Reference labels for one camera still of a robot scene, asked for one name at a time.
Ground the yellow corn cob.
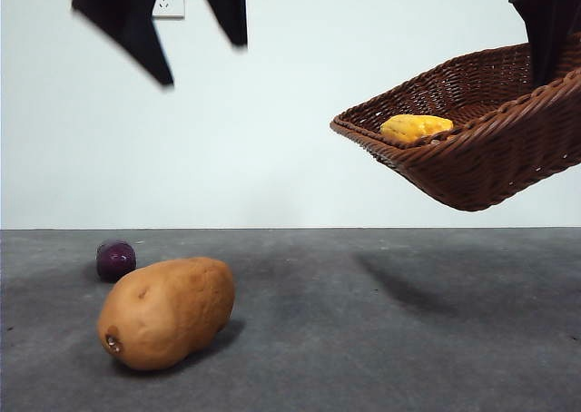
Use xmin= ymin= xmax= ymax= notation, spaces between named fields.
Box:
xmin=379 ymin=114 xmax=455 ymax=144

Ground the purple onion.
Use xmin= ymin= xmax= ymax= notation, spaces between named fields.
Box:
xmin=95 ymin=239 xmax=137 ymax=283

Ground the brown wicker basket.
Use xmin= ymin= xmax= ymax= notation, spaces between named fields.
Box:
xmin=330 ymin=33 xmax=581 ymax=212

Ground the brown potato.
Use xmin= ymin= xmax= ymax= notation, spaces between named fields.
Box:
xmin=97 ymin=256 xmax=236 ymax=371

